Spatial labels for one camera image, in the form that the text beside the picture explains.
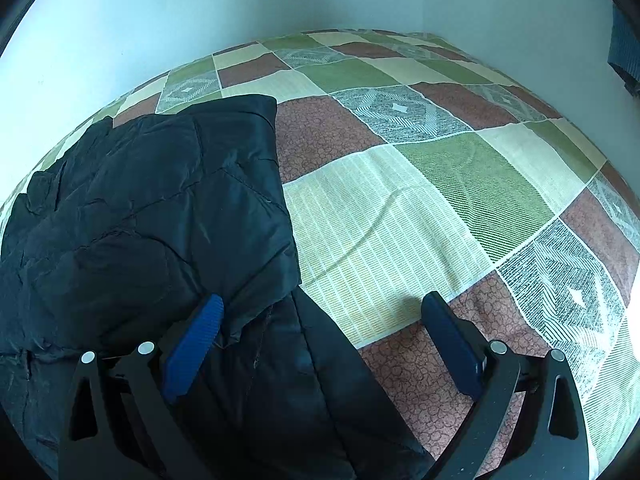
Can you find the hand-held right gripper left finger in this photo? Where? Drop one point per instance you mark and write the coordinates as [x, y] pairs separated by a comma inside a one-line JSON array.
[[195, 347]]

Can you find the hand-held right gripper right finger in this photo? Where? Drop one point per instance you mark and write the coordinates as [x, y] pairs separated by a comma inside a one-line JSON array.
[[450, 340]]

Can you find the black puffer jacket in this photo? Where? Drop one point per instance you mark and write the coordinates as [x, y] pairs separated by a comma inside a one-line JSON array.
[[150, 240]]

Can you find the checkered patchwork bed sheet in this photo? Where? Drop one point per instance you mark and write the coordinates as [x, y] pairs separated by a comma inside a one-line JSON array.
[[425, 185]]

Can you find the blue cloth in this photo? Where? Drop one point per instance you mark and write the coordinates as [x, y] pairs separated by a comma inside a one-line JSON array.
[[625, 50]]

